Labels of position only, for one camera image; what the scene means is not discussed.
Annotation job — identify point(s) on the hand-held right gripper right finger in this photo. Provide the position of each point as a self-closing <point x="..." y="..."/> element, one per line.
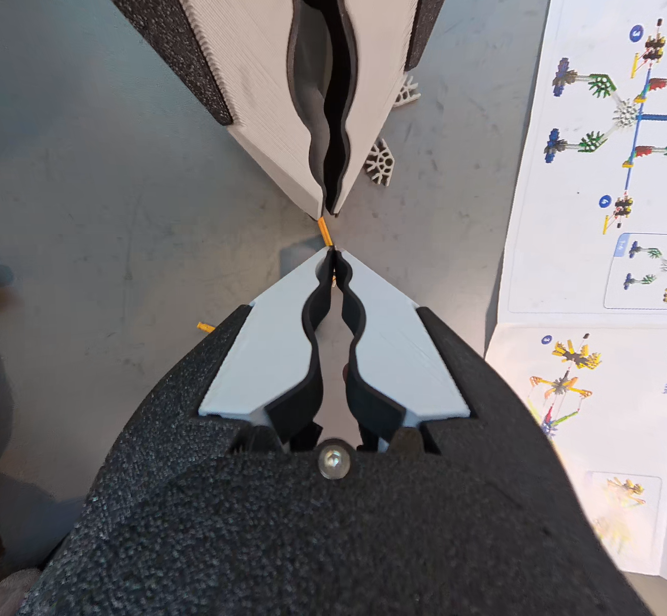
<point x="411" y="360"/>

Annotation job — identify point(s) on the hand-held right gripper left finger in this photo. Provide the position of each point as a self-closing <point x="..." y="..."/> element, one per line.
<point x="260" y="360"/>

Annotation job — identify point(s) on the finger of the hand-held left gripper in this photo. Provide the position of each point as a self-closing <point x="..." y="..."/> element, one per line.
<point x="380" y="27"/>
<point x="245" y="53"/>

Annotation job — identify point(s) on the grey snowflake connector piece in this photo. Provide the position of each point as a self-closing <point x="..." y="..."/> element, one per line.
<point x="406" y="92"/>
<point x="380" y="162"/>

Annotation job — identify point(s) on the white building instruction sheet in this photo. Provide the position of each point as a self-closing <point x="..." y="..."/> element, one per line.
<point x="547" y="157"/>

